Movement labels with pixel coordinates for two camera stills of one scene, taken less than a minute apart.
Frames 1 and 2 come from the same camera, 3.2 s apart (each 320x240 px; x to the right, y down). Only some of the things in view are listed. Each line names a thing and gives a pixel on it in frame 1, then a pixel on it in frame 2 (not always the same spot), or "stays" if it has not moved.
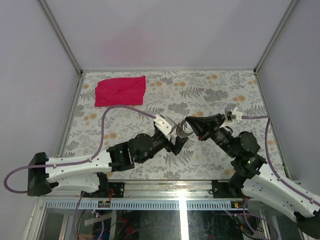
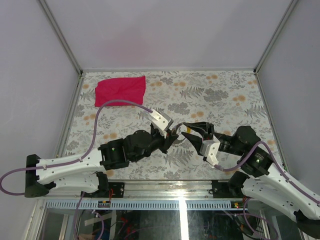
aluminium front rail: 156,190 stays
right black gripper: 203,126 -> 207,127
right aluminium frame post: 286,14 stays
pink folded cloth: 120,91 stays
